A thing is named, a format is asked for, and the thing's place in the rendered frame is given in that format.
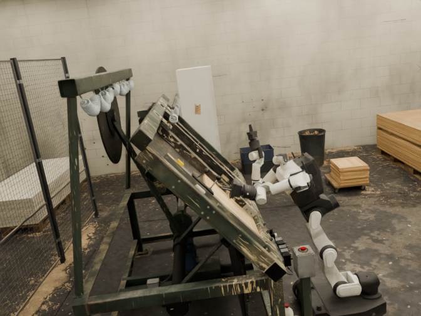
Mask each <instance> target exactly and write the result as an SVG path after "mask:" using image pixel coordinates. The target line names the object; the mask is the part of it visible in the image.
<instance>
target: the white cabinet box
mask: <svg viewBox="0 0 421 316"><path fill-rule="evenodd" d="M176 75H177V84H178V89H179V98H180V106H181V111H182V118H183V119H185V120H186V121H187V122H188V123H189V124H190V125H191V126H192V127H193V128H194V129H195V130H196V131H198V133H200V135H201V136H203V138H205V140H207V141H208V142H209V143H210V144H211V145H212V146H213V147H214V148H215V149H216V150H217V151H219V152H220V153H221V147H220V142H219V131H218V125H217V115H216V105H215V98H214V88H213V82H212V72H211V66H210V65H209V66H198V67H193V68H183V69H178V70H176Z"/></svg>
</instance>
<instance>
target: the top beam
mask: <svg viewBox="0 0 421 316"><path fill-rule="evenodd" d="M160 100H161V101H163V103H164V104H166V105H168V103H169V100H170V99H169V98H168V97H167V96H165V95H164V94H163V95H162V96H161V97H160V98H159V99H158V100H157V101H156V103H155V104H154V106H153V107H152V108H151V110H150V111H149V113H148V114H147V116H146V117H145V118H144V120H143V121H142V123H141V124H140V125H139V127H138V128H137V130H136V131H135V132H134V134H133V135H132V136H131V138H130V140H129V141H130V142H131V143H132V144H133V145H134V146H135V147H136V148H137V149H139V150H140V151H143V150H144V148H146V146H148V145H149V143H151V141H152V140H153V138H154V135H155V133H156V131H157V129H158V126H159V124H160V121H161V120H160V119H159V118H158V117H157V116H156V115H155V114H154V113H153V111H154V110H155V111H156V112H157V113H159V114H160V115H161V116H163V115H164V112H165V110H164V109H163V108H162V107H161V106H160V105H159V104H158V103H159V102H160ZM162 105H163V104H162ZM163 106H164V105H163ZM164 107H165V106H164ZM165 108H166V107H165Z"/></svg>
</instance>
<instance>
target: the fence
mask: <svg viewBox="0 0 421 316"><path fill-rule="evenodd" d="M164 159H165V160H166V161H167V162H168V163H169V164H171V165H172V166H173V167H174V168H175V169H177V170H178V171H179V172H180V173H181V174H182V175H183V176H184V177H185V178H186V179H187V180H189V181H190V182H191V183H192V184H193V185H194V186H195V185H196V184H198V185H199V186H200V187H201V188H202V189H203V190H204V191H205V194H204V195H205V196H206V197H208V198H209V199H210V200H211V201H212V202H213V203H214V204H215V205H216V204H217V203H219V204H221V205H222V206H223V207H224V208H225V209H226V212H225V214H227V215H228V217H230V218H231V219H232V220H233V221H234V222H235V223H236V224H237V225H239V226H240V227H241V228H242V229H243V230H244V231H245V232H246V233H247V234H248V235H249V236H251V237H252V238H253V239H254V240H255V241H256V242H258V243H259V244H260V245H261V246H262V247H263V246H265V245H266V242H265V240H263V239H262V238H261V237H260V236H259V235H258V234H257V233H256V232H255V231H254V230H253V229H252V228H250V227H249V226H248V225H247V224H246V223H245V222H244V221H243V220H242V219H241V218H240V217H239V216H237V215H236V214H235V213H234V212H233V211H232V210H230V209H229V208H228V207H227V206H226V205H225V204H224V203H223V202H222V201H221V200H220V199H219V198H218V197H216V196H215V195H212V194H211V193H210V192H209V191H208V190H207V189H206V188H204V187H203V186H202V185H201V184H200V183H199V182H197V181H196V180H195V179H194V178H193V177H192V174H191V173H190V172H189V171H188V170H187V169H186V168H185V167H183V166H182V167H181V166H180V165H179V164H178V163H177V162H176V160H175V159H174V160H173V158H171V156H169V153H166V154H165V155H164Z"/></svg>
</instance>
